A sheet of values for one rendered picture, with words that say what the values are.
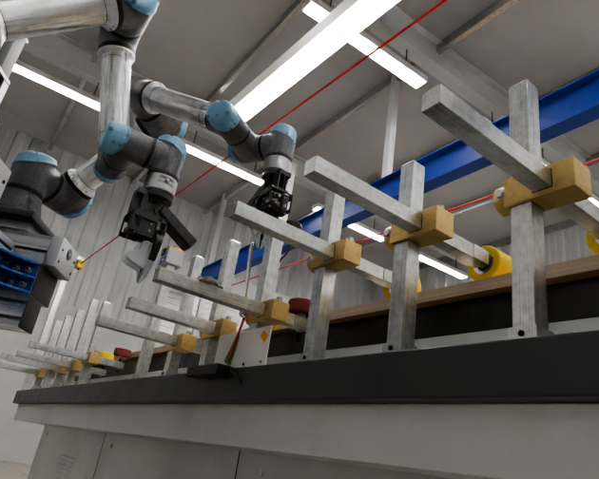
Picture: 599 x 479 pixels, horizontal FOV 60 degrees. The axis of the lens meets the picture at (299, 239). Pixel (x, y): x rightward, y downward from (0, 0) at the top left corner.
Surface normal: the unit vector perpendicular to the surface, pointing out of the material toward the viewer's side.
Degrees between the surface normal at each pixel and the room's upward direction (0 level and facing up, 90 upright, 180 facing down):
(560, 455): 90
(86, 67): 90
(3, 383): 90
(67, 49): 90
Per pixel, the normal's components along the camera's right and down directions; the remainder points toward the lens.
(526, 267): -0.79, -0.36
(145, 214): 0.60, -0.24
